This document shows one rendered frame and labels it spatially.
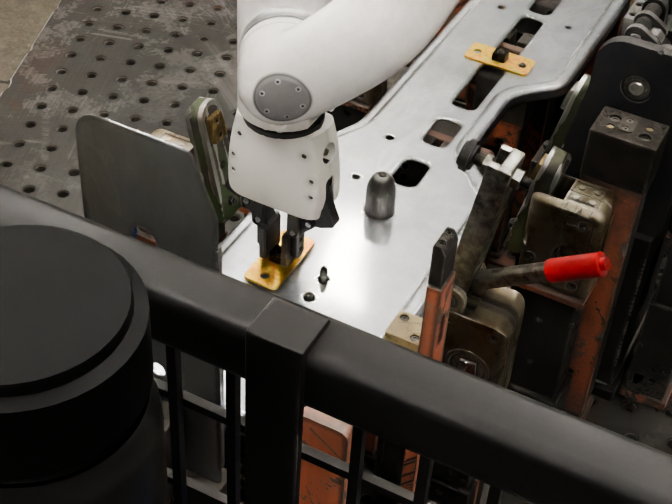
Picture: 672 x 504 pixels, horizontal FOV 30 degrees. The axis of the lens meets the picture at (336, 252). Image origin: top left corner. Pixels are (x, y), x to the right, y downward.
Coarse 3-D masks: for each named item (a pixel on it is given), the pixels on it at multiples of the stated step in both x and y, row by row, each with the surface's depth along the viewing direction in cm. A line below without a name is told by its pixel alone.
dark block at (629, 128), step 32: (608, 128) 126; (640, 128) 126; (608, 160) 126; (640, 160) 125; (640, 192) 127; (608, 256) 134; (608, 288) 137; (608, 320) 141; (576, 352) 144; (576, 384) 147; (576, 416) 150
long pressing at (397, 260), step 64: (512, 0) 167; (576, 0) 168; (448, 64) 155; (576, 64) 155; (384, 128) 144; (448, 192) 136; (256, 256) 126; (320, 256) 127; (384, 256) 127; (384, 320) 120
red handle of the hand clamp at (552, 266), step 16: (576, 256) 107; (592, 256) 106; (480, 272) 114; (496, 272) 113; (512, 272) 111; (528, 272) 110; (544, 272) 109; (560, 272) 108; (576, 272) 107; (592, 272) 106; (480, 288) 114
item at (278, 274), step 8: (280, 232) 128; (280, 240) 127; (304, 240) 128; (312, 240) 128; (280, 248) 125; (304, 248) 127; (272, 256) 124; (280, 256) 124; (304, 256) 126; (256, 264) 124; (264, 264) 124; (272, 264) 125; (280, 264) 125; (296, 264) 125; (248, 272) 124; (256, 272) 124; (264, 272) 124; (272, 272) 124; (280, 272) 124; (288, 272) 124; (248, 280) 123; (256, 280) 123; (264, 280) 123; (272, 280) 123; (280, 280) 123; (272, 288) 122
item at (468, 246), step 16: (464, 144) 106; (464, 160) 105; (480, 160) 106; (496, 160) 107; (512, 160) 105; (496, 176) 104; (512, 176) 105; (480, 192) 106; (496, 192) 105; (480, 208) 107; (496, 208) 106; (480, 224) 108; (496, 224) 110; (464, 240) 110; (480, 240) 109; (464, 256) 111; (480, 256) 111; (464, 272) 112; (464, 288) 113
